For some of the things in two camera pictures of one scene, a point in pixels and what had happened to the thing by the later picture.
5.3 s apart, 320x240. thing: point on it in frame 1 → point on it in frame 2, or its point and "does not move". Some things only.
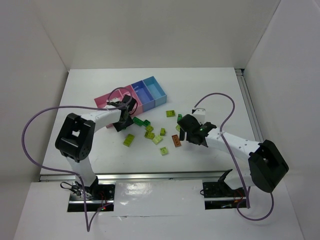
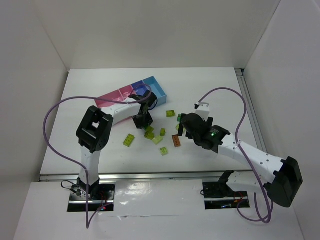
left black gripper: x=120 y=124 → x=143 y=120
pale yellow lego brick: x=157 y=139 does not move
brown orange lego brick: x=176 y=140 does not move
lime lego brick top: x=170 y=113 does not move
